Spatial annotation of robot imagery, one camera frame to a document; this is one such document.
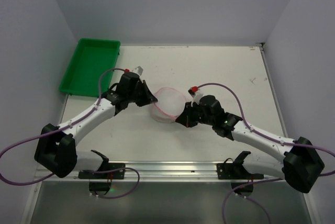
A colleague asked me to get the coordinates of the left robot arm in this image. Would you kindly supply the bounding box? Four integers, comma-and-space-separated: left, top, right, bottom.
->
34, 72, 158, 178

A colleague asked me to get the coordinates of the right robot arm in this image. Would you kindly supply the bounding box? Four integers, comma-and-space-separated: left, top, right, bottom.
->
175, 95, 325, 193

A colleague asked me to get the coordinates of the green plastic tray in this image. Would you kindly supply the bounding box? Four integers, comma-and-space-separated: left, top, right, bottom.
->
59, 38, 121, 97

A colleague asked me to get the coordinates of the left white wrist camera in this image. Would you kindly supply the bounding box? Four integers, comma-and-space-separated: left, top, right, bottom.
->
124, 66, 143, 79

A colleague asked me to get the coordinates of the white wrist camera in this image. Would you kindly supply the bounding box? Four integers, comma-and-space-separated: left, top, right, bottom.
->
124, 66, 143, 79
188, 86, 204, 105

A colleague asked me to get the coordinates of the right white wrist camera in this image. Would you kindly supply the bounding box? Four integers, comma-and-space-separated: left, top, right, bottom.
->
188, 86, 204, 105

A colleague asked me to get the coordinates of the aluminium front rail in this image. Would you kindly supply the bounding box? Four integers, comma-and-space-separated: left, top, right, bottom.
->
48, 157, 284, 182

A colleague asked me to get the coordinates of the aluminium rail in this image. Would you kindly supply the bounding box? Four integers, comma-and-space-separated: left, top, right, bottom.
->
257, 42, 288, 137
48, 157, 284, 182

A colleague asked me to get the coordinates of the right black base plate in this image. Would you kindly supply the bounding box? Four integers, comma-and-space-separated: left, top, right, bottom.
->
216, 158, 264, 180

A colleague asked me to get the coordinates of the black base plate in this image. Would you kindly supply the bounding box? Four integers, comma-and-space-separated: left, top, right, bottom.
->
78, 163, 126, 180
216, 158, 264, 180

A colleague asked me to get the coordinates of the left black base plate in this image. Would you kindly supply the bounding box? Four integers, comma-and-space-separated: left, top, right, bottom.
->
78, 163, 126, 180

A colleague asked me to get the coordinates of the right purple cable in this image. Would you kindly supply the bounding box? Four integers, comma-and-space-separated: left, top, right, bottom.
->
197, 82, 335, 224

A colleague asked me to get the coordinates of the purple cable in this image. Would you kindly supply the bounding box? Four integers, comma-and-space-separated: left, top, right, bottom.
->
197, 82, 335, 224
0, 67, 141, 199

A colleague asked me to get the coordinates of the aluminium right side rail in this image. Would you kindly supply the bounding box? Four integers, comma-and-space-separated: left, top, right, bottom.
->
257, 42, 288, 137

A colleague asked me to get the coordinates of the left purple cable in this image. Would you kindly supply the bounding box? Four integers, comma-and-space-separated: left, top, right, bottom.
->
0, 67, 141, 199

